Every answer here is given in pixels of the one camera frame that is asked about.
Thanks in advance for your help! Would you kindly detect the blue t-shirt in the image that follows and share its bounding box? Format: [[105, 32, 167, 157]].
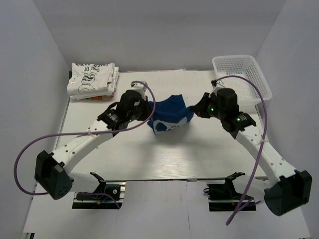
[[147, 94, 194, 135]]

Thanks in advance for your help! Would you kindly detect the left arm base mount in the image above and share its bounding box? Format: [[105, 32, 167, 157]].
[[72, 172, 126, 210]]

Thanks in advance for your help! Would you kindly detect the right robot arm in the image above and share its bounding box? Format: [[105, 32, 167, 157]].
[[192, 88, 312, 216]]

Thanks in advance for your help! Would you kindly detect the white plastic basket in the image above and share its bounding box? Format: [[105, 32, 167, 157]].
[[212, 55, 272, 106]]

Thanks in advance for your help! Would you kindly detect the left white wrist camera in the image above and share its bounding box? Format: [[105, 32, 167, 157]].
[[131, 81, 148, 95]]

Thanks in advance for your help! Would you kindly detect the white printed t-shirt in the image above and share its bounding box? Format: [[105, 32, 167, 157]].
[[66, 61, 116, 100]]

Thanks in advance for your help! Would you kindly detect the stack of folded shirts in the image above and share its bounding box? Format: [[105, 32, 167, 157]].
[[66, 61, 121, 101]]

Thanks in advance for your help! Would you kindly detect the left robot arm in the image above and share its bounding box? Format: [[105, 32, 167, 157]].
[[35, 89, 152, 200]]

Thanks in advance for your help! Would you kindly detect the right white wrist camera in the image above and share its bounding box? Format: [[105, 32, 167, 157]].
[[211, 80, 225, 89]]

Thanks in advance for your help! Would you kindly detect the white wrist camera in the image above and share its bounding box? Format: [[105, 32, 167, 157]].
[[131, 81, 148, 95], [211, 80, 225, 89]]

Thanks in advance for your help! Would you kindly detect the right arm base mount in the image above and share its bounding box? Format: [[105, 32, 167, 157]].
[[203, 172, 245, 212]]

